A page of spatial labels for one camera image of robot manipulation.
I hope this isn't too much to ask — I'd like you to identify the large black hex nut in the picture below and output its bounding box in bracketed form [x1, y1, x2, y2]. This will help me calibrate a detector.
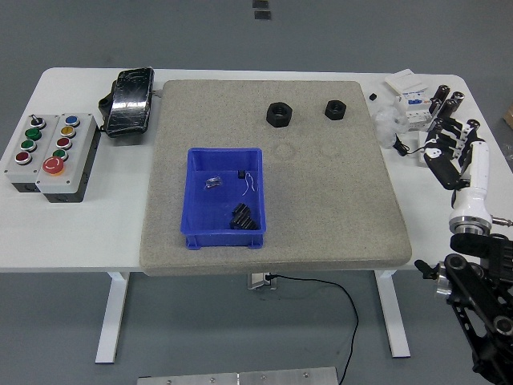
[265, 102, 293, 128]

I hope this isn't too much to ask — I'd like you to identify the crumpled clear plastic bag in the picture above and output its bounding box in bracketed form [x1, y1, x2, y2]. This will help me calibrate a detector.
[370, 104, 409, 148]

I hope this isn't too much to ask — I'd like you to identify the blue plastic box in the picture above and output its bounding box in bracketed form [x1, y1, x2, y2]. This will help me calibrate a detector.
[179, 147, 268, 250]

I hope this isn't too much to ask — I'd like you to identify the grey metal plate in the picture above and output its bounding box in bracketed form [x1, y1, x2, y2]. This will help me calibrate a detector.
[136, 367, 340, 385]

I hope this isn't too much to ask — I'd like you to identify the white switch panel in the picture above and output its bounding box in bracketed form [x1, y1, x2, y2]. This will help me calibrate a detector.
[384, 68, 426, 95]

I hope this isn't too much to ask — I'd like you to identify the large black gear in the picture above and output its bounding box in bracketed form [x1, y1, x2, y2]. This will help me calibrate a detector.
[229, 211, 258, 233]

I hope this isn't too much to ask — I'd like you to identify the small black hex nut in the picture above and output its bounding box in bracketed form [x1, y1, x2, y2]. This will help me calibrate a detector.
[323, 99, 348, 120]

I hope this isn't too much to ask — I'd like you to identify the grey four-button control box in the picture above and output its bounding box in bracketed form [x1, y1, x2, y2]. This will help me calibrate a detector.
[2, 114, 61, 194]

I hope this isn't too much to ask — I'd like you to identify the black wrapped foot pedal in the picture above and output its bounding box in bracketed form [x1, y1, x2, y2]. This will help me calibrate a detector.
[98, 67, 156, 140]

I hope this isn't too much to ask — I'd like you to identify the grey emergency-stop button box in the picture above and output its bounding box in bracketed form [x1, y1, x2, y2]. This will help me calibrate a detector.
[34, 113, 101, 204]

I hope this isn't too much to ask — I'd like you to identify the thin white wire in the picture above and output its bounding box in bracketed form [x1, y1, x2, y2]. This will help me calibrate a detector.
[242, 172, 261, 196]

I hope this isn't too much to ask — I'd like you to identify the white circuit breaker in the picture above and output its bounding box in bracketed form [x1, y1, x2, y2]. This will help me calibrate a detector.
[396, 88, 436, 132]

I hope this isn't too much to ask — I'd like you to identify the black power cable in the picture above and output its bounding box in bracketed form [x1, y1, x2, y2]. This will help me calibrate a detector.
[266, 274, 360, 385]

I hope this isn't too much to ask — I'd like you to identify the white table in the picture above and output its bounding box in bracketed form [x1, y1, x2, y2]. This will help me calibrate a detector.
[0, 67, 513, 274]

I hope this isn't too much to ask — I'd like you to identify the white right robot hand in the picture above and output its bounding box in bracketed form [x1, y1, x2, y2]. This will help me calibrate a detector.
[423, 117, 492, 221]

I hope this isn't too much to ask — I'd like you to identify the grey-brown foam mat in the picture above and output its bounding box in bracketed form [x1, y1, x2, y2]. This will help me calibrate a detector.
[139, 79, 413, 278]

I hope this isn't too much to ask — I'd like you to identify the white table leg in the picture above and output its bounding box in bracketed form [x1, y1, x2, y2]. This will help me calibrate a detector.
[374, 270, 412, 358]
[95, 271, 131, 365]

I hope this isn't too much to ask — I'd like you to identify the silver power socket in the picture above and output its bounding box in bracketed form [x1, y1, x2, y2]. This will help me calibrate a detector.
[247, 272, 277, 290]

